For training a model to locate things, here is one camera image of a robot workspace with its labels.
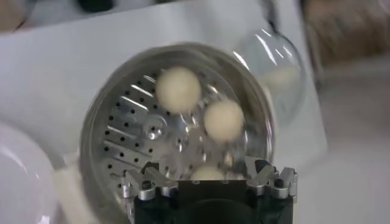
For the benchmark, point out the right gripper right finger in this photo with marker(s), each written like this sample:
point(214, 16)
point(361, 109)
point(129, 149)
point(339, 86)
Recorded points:
point(265, 181)

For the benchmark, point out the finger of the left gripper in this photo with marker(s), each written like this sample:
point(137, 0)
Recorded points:
point(270, 15)

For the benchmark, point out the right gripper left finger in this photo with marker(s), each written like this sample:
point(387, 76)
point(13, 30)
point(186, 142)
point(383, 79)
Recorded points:
point(152, 182)

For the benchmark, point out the white steamed baozi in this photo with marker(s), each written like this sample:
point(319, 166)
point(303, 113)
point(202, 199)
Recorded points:
point(224, 120)
point(178, 88)
point(207, 173)

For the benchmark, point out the perforated stainless steel steamer basket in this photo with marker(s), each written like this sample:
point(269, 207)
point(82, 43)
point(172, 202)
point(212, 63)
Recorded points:
point(131, 128)

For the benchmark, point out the steel steamer pot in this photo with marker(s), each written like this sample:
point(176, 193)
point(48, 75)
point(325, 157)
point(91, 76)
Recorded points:
point(71, 194)

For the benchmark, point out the round white plate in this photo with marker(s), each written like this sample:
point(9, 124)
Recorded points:
point(21, 176)

